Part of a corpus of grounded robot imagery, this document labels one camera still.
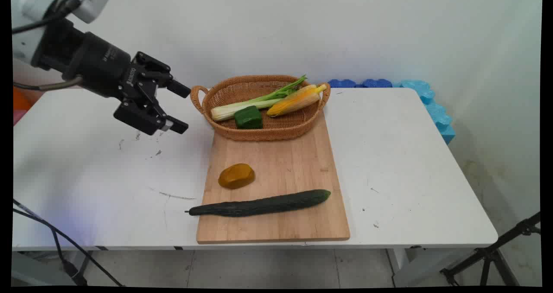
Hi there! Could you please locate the dark green cucumber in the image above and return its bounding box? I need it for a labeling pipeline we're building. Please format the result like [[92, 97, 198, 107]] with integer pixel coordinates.
[[185, 189, 331, 217]]

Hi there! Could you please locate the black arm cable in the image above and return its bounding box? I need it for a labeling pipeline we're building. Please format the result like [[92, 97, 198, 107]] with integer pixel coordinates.
[[12, 0, 83, 35]]

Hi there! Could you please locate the black tripod stand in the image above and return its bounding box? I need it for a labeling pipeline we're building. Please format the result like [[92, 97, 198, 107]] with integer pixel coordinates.
[[440, 212, 542, 287]]

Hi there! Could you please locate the wooden cutting board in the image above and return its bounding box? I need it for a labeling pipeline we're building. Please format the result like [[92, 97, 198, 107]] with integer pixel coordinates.
[[196, 110, 351, 245]]

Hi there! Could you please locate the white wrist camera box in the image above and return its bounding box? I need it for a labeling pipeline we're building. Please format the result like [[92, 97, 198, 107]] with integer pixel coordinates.
[[60, 0, 114, 24]]

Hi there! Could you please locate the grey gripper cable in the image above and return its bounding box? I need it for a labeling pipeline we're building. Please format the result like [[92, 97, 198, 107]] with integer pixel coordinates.
[[13, 76, 83, 91]]

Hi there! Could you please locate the yellow corn cob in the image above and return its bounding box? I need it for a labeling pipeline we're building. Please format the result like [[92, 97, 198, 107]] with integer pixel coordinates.
[[266, 84, 327, 117]]

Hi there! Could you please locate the woven wicker basket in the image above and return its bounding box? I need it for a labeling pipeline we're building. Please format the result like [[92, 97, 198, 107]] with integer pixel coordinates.
[[190, 75, 331, 141]]

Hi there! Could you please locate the brown potato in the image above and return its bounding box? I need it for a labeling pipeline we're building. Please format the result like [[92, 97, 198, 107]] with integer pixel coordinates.
[[218, 163, 255, 190]]

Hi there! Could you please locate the pale green celery stalk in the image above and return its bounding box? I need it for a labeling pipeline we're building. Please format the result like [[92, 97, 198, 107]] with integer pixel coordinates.
[[210, 75, 308, 122]]

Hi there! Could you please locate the white table leg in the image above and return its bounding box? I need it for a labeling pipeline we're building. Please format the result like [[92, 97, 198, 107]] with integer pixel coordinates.
[[386, 247, 458, 287]]

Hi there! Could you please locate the green bell pepper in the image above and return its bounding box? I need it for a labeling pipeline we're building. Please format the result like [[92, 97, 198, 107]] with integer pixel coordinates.
[[234, 106, 263, 130]]

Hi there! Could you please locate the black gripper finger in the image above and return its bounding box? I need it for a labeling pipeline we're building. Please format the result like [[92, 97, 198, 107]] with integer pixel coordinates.
[[152, 67, 192, 99], [113, 95, 189, 136]]

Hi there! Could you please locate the orange object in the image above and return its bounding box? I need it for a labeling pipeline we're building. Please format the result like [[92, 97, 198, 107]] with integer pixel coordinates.
[[13, 87, 33, 112]]

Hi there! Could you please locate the light blue foam mat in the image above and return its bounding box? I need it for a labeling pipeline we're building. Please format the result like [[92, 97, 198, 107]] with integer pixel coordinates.
[[393, 80, 456, 145]]

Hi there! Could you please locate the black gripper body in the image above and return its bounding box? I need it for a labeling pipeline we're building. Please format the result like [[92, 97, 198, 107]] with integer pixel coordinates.
[[31, 18, 173, 112]]

